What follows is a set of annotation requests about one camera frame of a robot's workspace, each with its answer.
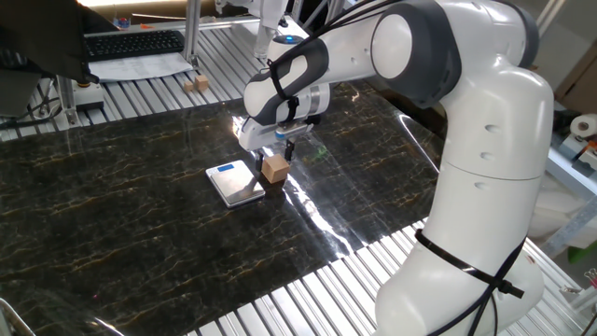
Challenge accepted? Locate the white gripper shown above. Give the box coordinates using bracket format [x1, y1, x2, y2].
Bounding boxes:
[237, 116, 299, 173]

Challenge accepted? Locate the light wooden cube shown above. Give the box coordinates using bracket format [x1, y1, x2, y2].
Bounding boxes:
[260, 153, 291, 185]

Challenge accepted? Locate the silver digital pocket scale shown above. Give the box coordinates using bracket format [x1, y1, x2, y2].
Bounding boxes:
[205, 160, 267, 209]

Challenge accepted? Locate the white paper sheet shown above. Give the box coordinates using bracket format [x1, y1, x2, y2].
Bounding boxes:
[88, 51, 195, 84]

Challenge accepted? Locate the black marble pattern mat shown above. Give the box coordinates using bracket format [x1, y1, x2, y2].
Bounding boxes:
[0, 76, 461, 336]

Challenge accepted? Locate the black computer keyboard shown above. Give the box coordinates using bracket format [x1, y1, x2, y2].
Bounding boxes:
[83, 29, 187, 63]

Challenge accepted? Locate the black monitor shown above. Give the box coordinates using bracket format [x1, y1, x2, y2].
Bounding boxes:
[0, 0, 120, 85]

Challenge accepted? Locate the grey slotted angle bar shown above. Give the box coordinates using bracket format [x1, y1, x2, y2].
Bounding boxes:
[540, 195, 597, 258]

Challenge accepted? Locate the white tape roll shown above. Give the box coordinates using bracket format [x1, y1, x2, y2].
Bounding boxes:
[571, 113, 597, 139]

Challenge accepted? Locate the brown cardboard box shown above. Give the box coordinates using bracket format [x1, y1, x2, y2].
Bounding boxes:
[554, 39, 597, 116]

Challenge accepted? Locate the green plastic item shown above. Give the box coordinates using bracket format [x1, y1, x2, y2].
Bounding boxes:
[566, 242, 597, 265]

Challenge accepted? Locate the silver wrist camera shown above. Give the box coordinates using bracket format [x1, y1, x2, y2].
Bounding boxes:
[273, 121, 314, 142]

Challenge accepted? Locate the black wrist cable strap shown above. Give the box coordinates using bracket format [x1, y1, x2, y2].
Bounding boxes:
[268, 58, 300, 123]

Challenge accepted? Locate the aluminium frame post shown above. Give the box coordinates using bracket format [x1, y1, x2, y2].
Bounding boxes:
[182, 0, 202, 64]
[55, 74, 78, 126]

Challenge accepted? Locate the black base cable strap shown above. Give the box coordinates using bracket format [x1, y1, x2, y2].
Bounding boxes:
[414, 228, 527, 336]

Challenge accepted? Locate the curved metal frame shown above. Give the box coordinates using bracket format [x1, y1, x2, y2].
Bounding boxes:
[0, 296, 36, 336]

